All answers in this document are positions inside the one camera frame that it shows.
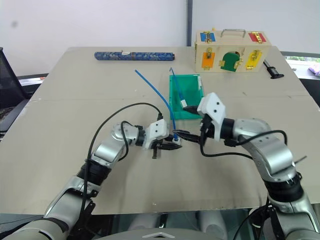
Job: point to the wooden lock box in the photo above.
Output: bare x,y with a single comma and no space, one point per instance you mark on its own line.
231,41

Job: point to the black caliper tool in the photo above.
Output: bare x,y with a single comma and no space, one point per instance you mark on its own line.
272,71

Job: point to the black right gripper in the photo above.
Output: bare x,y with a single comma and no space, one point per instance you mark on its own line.
207,128

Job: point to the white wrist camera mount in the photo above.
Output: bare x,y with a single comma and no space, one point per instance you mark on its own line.
157,130
212,105

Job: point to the blue patterned rolled tube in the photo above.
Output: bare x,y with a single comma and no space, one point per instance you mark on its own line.
135,56

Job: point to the green plastic bin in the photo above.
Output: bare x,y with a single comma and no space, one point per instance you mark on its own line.
190,85

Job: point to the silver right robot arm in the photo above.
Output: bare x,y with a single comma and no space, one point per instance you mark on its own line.
272,155

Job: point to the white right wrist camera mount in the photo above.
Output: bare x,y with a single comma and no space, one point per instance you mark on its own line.
212,105

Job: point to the black mesh chair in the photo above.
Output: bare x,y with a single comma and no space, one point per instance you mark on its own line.
7,75

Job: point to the grey robot torso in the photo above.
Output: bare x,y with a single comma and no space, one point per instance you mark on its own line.
160,235

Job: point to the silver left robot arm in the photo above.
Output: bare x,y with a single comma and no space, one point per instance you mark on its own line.
107,150

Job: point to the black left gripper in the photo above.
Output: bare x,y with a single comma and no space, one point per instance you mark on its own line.
156,150

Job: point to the pink object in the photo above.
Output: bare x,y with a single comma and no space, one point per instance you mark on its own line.
315,69

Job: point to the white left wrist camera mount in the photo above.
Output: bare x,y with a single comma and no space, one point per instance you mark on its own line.
157,130

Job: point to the grey vertical pole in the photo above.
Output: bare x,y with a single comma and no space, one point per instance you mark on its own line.
189,22

